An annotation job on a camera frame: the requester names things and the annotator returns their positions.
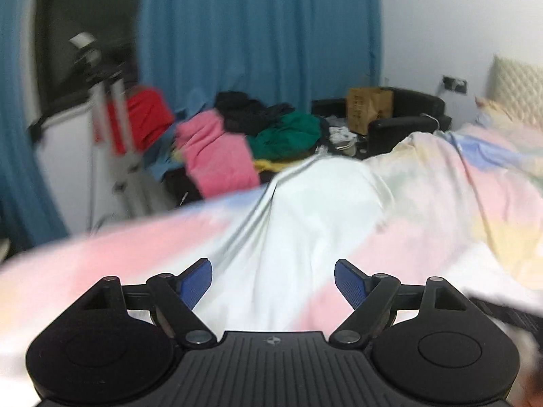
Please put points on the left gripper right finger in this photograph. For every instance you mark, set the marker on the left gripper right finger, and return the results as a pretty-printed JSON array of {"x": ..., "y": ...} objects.
[{"x": 371, "y": 298}]

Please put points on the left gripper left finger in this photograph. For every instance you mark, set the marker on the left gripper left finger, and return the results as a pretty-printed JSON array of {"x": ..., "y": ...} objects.
[{"x": 175, "y": 297}]

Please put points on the white zip hoodie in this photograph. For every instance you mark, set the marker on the white zip hoodie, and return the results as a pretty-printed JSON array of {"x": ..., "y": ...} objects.
[{"x": 309, "y": 216}]

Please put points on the person's right hand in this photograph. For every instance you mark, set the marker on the person's right hand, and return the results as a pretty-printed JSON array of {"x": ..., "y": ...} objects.
[{"x": 529, "y": 380}]

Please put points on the white garment steamer stand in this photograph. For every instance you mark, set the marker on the white garment steamer stand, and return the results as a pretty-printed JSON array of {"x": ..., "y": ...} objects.
[{"x": 110, "y": 83}]

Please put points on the pastel tie-dye bed sheet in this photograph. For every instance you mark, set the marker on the pastel tie-dye bed sheet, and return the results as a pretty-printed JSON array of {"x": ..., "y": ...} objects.
[{"x": 468, "y": 206}]

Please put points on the blue garment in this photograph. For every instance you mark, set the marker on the blue garment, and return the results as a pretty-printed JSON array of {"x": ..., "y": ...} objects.
[{"x": 158, "y": 158}]

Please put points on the pink garment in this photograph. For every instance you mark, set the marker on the pink garment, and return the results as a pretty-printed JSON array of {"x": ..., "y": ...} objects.
[{"x": 217, "y": 161}]

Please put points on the white patterned clothing item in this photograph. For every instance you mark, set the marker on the white patterned clothing item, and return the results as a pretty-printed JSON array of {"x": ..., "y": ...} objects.
[{"x": 343, "y": 140}]

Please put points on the yellow garment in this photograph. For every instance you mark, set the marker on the yellow garment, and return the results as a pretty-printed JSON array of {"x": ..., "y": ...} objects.
[{"x": 263, "y": 165}]

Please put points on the left blue curtain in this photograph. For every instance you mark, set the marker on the left blue curtain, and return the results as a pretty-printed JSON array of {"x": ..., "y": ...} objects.
[{"x": 29, "y": 217}]

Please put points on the blue curtain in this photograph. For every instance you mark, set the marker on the blue curtain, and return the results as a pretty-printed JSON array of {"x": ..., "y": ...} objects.
[
  {"x": 292, "y": 51},
  {"x": 29, "y": 217}
]

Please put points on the green garment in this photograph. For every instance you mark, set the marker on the green garment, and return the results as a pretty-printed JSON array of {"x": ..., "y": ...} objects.
[{"x": 292, "y": 134}]

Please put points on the red garment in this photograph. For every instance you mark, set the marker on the red garment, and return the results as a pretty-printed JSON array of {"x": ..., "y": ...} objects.
[{"x": 149, "y": 116}]

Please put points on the black leather armchair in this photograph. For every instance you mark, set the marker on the black leather armchair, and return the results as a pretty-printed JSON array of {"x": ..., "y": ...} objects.
[{"x": 412, "y": 112}]

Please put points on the brown paper bag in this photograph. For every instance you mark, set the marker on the brown paper bag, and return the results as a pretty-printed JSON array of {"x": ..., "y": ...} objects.
[{"x": 366, "y": 104}]

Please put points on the black garment pile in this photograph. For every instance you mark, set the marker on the black garment pile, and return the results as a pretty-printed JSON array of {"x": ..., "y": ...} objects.
[{"x": 244, "y": 115}]

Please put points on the beige quilted headboard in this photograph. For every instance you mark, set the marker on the beige quilted headboard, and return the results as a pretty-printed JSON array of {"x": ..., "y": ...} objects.
[{"x": 517, "y": 86}]

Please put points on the right blue curtain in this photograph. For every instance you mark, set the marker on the right blue curtain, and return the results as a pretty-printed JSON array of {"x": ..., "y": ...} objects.
[{"x": 292, "y": 51}]

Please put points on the dark window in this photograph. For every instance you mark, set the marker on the dark window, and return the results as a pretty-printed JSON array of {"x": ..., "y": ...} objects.
[{"x": 112, "y": 23}]

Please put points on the black wall socket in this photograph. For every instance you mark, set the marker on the black wall socket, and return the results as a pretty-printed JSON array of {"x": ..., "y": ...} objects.
[{"x": 455, "y": 85}]

